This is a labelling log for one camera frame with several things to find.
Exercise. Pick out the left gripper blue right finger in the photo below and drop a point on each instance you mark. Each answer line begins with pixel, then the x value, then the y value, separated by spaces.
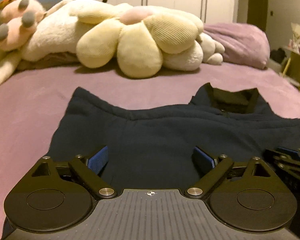
pixel 202 160

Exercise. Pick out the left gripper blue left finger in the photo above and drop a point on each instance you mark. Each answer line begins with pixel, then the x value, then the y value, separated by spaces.
pixel 98 159

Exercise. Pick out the navy blue zip jacket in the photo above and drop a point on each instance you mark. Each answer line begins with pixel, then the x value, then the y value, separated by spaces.
pixel 153 148

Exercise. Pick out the pink bed cover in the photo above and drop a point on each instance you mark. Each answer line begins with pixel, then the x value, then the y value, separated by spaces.
pixel 33 102

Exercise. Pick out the yellow legged side table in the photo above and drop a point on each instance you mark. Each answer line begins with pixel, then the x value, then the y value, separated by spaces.
pixel 291 69

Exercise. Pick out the black bag on bin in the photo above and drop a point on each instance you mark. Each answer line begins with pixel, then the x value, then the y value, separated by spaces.
pixel 278 55

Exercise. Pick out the wrapped flower bouquet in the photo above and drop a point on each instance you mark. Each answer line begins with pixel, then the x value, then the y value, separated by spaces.
pixel 294 43

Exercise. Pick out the pink pillow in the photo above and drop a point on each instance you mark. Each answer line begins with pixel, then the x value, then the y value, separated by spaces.
pixel 244 44

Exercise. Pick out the cream flower plush cushion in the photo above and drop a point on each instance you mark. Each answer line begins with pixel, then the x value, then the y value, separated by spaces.
pixel 142 39

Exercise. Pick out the white plush bunny toy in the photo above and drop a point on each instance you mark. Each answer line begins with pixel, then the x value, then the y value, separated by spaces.
pixel 33 37

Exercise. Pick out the dark wooden door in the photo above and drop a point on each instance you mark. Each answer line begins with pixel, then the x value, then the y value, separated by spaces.
pixel 257 13

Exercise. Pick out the yellow plush toy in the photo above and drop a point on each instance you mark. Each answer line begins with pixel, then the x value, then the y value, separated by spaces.
pixel 4 3

